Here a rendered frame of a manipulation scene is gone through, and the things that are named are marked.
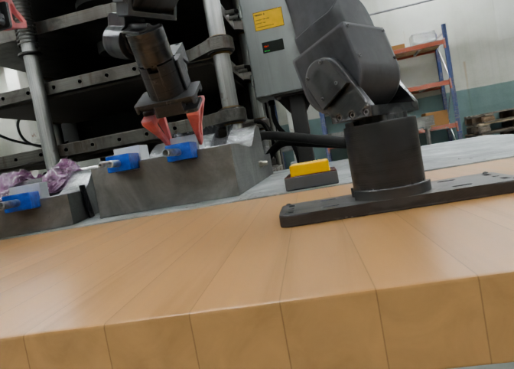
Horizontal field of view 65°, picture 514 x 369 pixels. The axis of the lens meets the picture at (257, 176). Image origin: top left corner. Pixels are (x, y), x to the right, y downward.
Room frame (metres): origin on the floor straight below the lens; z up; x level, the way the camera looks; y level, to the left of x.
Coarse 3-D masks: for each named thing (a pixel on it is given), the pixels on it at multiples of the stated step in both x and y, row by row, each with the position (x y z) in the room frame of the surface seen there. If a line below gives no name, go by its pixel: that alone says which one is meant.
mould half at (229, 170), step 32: (256, 128) 1.01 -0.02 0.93; (160, 160) 0.71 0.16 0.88; (192, 160) 0.70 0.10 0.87; (224, 160) 0.69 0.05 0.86; (256, 160) 0.92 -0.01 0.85; (96, 192) 0.73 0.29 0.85; (128, 192) 0.72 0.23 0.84; (160, 192) 0.71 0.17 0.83; (192, 192) 0.70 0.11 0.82; (224, 192) 0.69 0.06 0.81
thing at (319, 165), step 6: (306, 162) 0.64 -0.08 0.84; (312, 162) 0.61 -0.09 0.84; (318, 162) 0.61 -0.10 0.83; (324, 162) 0.61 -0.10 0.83; (294, 168) 0.62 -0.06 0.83; (300, 168) 0.62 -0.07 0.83; (306, 168) 0.61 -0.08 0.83; (312, 168) 0.61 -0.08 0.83; (318, 168) 0.61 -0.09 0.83; (324, 168) 0.61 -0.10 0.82; (294, 174) 0.62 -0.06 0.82; (300, 174) 0.62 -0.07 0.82; (306, 174) 0.62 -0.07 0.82
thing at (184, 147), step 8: (184, 136) 0.71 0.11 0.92; (192, 136) 0.70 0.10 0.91; (176, 144) 0.67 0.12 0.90; (184, 144) 0.67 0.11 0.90; (192, 144) 0.68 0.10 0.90; (168, 152) 0.61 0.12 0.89; (176, 152) 0.64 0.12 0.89; (184, 152) 0.67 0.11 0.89; (192, 152) 0.67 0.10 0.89; (168, 160) 0.67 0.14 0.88; (176, 160) 0.67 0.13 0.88; (184, 160) 0.71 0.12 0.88
